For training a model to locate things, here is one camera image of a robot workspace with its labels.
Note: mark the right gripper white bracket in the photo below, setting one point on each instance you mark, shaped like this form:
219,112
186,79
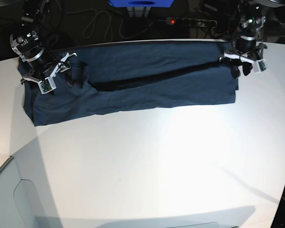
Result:
48,65

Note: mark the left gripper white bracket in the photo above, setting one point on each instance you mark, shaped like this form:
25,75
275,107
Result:
244,51

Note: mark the dark blue T-shirt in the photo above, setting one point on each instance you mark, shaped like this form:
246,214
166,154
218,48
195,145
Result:
131,76

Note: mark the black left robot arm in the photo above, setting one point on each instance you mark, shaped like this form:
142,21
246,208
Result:
250,21

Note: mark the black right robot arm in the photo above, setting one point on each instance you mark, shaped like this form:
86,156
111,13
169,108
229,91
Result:
29,43

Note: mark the metal stand legs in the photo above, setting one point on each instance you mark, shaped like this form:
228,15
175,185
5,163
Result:
138,12

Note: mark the blue box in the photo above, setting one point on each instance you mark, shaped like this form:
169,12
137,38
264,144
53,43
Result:
141,3

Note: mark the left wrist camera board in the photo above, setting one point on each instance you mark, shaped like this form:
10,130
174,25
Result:
259,66

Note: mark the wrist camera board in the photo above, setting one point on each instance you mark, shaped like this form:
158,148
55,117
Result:
259,66
47,85

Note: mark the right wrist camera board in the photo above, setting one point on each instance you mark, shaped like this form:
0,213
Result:
47,85

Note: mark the black power strip red switch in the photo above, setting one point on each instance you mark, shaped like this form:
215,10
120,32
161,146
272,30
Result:
191,22

